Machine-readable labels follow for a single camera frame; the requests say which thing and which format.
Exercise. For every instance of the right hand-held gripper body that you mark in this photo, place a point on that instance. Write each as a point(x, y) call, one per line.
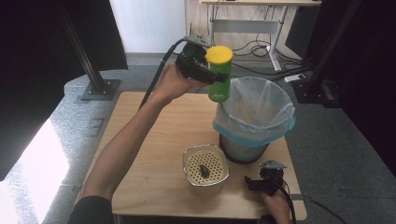
point(272, 177)

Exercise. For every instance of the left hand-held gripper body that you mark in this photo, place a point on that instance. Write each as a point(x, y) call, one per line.
point(191, 56)

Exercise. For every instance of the green can with yellow lid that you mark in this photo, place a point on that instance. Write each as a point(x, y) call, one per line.
point(219, 90)

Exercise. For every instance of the black mesh waste bin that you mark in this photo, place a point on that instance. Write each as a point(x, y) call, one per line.
point(243, 154)

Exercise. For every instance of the cream container with perforated strainer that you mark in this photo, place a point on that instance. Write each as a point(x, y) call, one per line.
point(205, 183)

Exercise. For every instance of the dark brown clump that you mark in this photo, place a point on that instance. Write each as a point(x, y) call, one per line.
point(204, 171)

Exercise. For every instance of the translucent bin liner bag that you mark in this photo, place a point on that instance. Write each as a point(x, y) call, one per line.
point(258, 121)

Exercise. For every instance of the person's right hand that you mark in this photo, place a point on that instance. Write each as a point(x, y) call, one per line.
point(278, 205)

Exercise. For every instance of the person's left hand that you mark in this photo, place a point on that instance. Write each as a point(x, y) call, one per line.
point(172, 85)

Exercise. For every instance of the white-framed desk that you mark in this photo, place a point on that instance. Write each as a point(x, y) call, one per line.
point(246, 26)

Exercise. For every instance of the white power strip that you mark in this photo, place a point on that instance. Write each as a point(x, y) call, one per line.
point(294, 77)

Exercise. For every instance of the black metal stand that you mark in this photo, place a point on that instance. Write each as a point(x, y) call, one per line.
point(323, 62)
point(93, 76)

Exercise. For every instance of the black curtain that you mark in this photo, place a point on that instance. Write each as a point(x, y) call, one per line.
point(373, 77)
point(31, 62)

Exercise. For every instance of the person's dark sleeve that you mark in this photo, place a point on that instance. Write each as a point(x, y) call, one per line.
point(90, 211)

